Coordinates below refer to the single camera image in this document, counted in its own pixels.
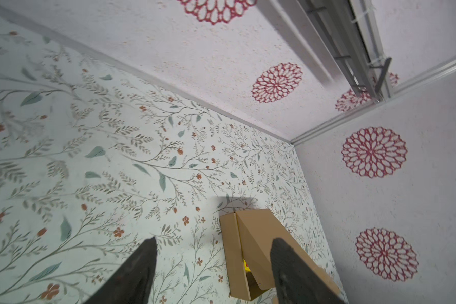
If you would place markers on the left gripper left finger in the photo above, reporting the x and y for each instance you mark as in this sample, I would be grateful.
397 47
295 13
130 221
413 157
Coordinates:
132 282

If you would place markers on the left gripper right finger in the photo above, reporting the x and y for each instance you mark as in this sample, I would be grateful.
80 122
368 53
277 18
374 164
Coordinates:
295 281

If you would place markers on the brown cardboard box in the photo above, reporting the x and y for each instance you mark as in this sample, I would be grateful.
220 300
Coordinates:
248 235

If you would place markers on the small yellow cube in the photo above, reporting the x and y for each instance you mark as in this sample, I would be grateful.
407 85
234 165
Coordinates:
246 267

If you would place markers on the dark metal wall shelf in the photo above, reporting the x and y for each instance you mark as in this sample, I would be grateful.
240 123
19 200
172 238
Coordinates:
349 31

